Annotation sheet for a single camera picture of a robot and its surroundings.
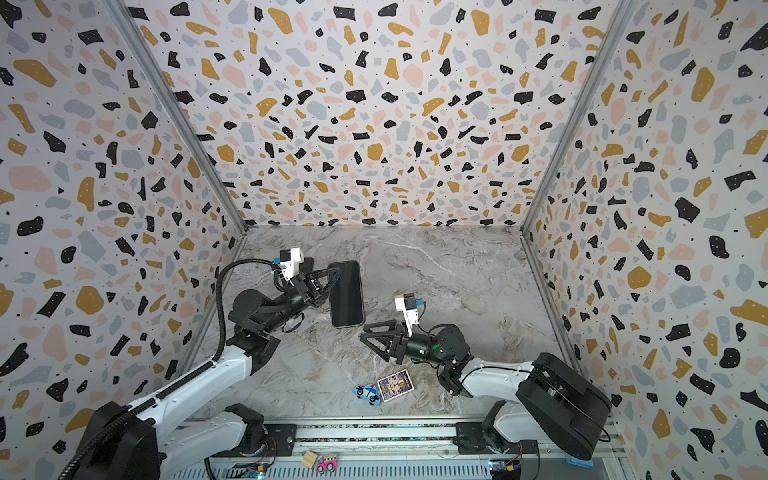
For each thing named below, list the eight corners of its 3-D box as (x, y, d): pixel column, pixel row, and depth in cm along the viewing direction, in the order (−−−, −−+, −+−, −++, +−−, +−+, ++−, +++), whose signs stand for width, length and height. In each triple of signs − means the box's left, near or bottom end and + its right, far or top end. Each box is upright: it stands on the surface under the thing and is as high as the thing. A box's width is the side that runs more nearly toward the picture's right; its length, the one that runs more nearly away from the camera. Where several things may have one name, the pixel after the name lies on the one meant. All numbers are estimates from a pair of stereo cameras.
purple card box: (384, 403, 82) (383, 400, 80) (377, 383, 85) (376, 380, 83) (413, 389, 84) (413, 387, 82) (405, 371, 87) (405, 368, 86)
